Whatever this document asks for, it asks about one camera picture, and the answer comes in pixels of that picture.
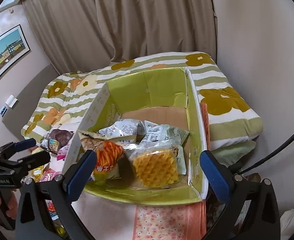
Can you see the grey white snack bag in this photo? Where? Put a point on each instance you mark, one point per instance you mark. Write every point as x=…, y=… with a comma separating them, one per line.
x=127, y=130

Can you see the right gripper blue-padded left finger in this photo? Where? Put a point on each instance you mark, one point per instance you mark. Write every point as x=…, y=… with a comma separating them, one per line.
x=34, y=221

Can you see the pink white snack bag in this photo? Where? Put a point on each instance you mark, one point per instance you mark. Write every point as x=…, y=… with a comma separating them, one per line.
x=62, y=153

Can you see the white cartoon snack bag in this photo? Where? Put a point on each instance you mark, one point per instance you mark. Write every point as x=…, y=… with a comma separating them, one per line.
x=163, y=133

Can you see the orange sticks snack bag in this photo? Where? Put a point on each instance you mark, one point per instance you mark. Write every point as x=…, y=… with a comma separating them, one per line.
x=108, y=151

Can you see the dark purple snack bag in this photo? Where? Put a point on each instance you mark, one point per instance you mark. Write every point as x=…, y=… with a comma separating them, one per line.
x=55, y=140

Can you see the grey headboard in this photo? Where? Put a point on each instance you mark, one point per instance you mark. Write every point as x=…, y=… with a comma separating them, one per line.
x=17, y=117

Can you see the yellow waffle snack pack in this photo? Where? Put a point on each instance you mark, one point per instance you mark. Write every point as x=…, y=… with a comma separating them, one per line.
x=157, y=165

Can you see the beige window curtain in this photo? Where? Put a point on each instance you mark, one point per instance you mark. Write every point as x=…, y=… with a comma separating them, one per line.
x=85, y=35

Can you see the pink red snack bag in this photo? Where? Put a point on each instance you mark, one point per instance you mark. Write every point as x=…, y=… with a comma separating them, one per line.
x=48, y=175

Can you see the white floral tablecloth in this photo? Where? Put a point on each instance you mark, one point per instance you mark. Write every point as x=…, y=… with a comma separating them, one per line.
x=113, y=209

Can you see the green cardboard box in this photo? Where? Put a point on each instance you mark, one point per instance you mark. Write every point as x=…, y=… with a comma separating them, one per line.
x=157, y=105

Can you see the blue white small box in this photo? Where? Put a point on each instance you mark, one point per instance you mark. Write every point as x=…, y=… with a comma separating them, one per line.
x=3, y=111

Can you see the framed houses picture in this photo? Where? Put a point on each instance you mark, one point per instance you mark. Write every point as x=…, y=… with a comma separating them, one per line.
x=13, y=46

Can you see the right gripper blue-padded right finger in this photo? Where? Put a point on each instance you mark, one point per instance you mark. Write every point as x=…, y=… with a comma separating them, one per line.
x=262, y=220

